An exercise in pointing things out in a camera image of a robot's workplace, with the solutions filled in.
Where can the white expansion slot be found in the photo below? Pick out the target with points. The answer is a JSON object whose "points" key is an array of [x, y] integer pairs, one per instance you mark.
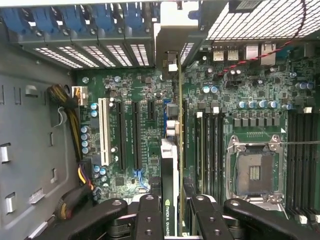
{"points": [[104, 132]]}

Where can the blue expansion slot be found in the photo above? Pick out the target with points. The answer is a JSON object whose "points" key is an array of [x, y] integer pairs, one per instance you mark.
{"points": [[165, 117]]}

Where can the open black PC case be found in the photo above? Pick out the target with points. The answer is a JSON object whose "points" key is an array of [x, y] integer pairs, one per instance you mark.
{"points": [[75, 41]]}

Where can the blue slot cover clip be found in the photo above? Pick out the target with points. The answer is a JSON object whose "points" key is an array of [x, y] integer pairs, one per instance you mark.
{"points": [[73, 20], [15, 20], [136, 18], [43, 21], [105, 18]]}

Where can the CPU socket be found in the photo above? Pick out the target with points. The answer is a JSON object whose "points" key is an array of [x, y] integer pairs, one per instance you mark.
{"points": [[255, 172]]}

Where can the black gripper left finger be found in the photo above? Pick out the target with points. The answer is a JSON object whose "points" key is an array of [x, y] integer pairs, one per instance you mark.
{"points": [[150, 220]]}

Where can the silver USB port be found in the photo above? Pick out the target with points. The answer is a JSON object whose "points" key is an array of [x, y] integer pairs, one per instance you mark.
{"points": [[218, 54], [232, 54]]}

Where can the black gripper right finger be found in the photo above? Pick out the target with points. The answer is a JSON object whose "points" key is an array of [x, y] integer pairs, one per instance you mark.
{"points": [[207, 220]]}

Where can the thin metal locking lever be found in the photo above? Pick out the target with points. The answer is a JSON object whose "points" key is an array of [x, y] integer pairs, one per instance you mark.
{"points": [[300, 142]]}

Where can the metal rear port block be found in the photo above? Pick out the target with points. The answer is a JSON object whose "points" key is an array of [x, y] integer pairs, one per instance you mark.
{"points": [[252, 52], [268, 53]]}

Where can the dark blue slot clip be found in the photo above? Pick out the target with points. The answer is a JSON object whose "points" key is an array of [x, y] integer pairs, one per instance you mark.
{"points": [[193, 13]]}

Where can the long black expansion slot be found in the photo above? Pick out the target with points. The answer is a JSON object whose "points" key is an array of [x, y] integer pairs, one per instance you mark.
{"points": [[122, 137], [136, 137], [185, 137]]}

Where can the short black expansion slot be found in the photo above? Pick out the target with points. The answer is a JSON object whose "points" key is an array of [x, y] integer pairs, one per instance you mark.
{"points": [[151, 110]]}

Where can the white power connector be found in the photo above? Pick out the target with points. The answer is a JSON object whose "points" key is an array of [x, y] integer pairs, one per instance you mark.
{"points": [[80, 96]]}

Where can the black RAM slot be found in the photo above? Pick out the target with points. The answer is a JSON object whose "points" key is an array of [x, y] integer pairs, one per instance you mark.
{"points": [[299, 162], [308, 162], [290, 162], [213, 155], [220, 155], [206, 155]]}

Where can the black RAM stick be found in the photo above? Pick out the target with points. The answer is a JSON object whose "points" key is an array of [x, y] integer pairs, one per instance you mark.
{"points": [[199, 150]]}

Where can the perforated metal slot cover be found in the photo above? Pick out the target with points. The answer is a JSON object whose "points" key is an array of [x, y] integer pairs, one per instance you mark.
{"points": [[98, 55], [139, 54], [118, 55], [77, 56], [57, 57], [187, 53]]}

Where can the metal socket cover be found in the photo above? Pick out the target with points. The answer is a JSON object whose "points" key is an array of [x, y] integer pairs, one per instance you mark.
{"points": [[260, 200]]}

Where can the green motherboard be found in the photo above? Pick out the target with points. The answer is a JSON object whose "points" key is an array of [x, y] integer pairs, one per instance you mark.
{"points": [[147, 140]]}

